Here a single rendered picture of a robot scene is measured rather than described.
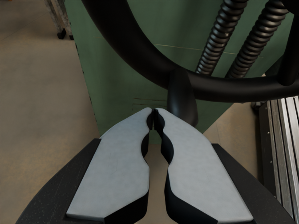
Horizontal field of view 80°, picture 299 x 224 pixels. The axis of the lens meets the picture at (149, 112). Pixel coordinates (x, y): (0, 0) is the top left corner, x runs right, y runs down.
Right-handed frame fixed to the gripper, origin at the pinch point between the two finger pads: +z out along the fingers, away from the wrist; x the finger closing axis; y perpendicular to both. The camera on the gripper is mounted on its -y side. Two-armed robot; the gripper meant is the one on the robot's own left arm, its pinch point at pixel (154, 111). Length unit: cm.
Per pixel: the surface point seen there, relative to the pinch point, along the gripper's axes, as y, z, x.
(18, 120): 45, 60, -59
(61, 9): 0, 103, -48
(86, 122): 46, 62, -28
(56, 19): 5, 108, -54
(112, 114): 27, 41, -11
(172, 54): 2.5, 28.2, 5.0
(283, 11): -6.5, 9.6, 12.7
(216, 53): -1.7, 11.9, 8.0
